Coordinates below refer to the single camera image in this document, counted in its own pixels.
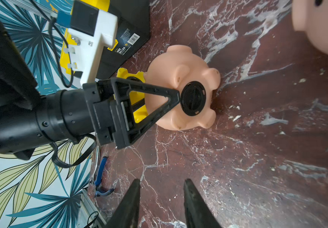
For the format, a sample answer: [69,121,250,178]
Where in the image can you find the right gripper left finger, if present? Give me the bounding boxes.
[105,179,141,228]

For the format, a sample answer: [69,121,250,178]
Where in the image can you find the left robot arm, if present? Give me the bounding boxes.
[0,21,180,168]

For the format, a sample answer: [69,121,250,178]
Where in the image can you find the orange piggy bank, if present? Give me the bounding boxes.
[144,45,221,131]

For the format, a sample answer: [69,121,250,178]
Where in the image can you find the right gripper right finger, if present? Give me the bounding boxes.
[184,179,221,228]

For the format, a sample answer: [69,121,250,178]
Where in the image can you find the black round plug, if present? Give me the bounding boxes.
[180,81,206,116]

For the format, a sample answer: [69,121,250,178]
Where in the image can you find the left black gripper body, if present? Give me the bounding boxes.
[35,79,115,145]

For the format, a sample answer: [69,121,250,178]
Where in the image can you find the blue handled pliers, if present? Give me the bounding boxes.
[94,156,115,197]

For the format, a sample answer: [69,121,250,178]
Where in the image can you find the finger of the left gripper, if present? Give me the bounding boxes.
[110,78,180,149]

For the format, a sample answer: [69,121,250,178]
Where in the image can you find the yellow black toolbox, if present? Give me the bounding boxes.
[74,1,150,79]

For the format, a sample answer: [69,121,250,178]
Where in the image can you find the yellow piggy bank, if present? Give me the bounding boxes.
[116,68,148,123]

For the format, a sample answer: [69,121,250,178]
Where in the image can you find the pink piggy bank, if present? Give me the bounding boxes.
[291,0,328,55]

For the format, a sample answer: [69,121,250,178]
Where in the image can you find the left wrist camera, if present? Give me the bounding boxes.
[57,1,118,85]

